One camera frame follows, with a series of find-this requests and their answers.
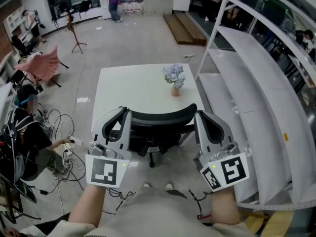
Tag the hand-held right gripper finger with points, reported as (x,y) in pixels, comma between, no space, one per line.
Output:
(219,130)
(201,137)

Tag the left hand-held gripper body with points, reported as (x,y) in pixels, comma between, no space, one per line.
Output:
(106,169)

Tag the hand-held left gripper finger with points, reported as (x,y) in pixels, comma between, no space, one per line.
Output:
(101,127)
(126,137)

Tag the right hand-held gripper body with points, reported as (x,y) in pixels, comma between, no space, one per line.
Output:
(229,169)

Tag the person's right forearm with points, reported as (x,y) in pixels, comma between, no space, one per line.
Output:
(225,206)

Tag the person's left forearm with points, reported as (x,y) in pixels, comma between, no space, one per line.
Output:
(86,206)

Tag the long white power strip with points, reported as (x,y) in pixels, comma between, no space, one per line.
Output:
(76,141)

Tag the person's white sneaker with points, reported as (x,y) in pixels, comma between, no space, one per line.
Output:
(146,184)
(169,186)

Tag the white square table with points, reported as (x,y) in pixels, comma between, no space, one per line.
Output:
(133,88)

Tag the white metal shelving rack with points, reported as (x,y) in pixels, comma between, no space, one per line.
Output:
(259,95)

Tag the pink vase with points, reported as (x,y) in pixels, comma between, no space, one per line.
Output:
(175,91)

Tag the red floor tape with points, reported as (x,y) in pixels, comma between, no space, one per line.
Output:
(205,216)

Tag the person's dark trouser leg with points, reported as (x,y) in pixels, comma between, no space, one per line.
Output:
(178,193)

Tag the small wooden stool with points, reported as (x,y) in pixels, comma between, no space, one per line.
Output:
(254,222)

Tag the yellow shelf sticker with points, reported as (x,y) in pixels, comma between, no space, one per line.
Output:
(286,137)

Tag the person's cream shirt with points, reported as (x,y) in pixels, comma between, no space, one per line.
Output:
(153,218)

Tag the pale blue flower bouquet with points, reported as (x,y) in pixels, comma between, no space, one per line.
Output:
(174,74)

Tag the round wooden table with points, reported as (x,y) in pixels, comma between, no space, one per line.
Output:
(281,223)

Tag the pink cloth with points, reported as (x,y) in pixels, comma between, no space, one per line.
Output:
(42,65)

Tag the tripod stand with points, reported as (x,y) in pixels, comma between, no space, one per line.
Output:
(74,33)

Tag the white narrow desk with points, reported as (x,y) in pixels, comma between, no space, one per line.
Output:
(6,97)

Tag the wooden step platform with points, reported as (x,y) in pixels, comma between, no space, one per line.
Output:
(185,28)

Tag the black mesh office chair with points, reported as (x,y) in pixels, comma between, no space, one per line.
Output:
(19,46)

